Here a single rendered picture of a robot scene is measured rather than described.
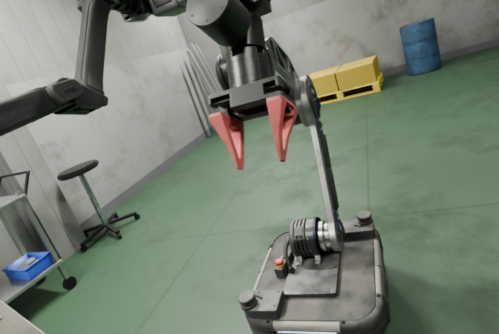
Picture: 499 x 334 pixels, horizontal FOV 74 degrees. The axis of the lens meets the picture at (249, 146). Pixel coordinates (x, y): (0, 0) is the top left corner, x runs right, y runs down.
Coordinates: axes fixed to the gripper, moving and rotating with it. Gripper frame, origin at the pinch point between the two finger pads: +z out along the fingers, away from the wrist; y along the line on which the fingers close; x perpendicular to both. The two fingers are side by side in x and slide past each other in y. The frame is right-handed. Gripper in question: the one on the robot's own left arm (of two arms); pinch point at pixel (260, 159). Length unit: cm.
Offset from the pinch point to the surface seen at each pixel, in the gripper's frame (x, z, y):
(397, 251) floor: 152, 34, 7
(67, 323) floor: 111, 58, -187
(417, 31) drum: 494, -236, 83
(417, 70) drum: 526, -186, 74
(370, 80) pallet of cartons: 480, -174, 3
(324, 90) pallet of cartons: 485, -180, -67
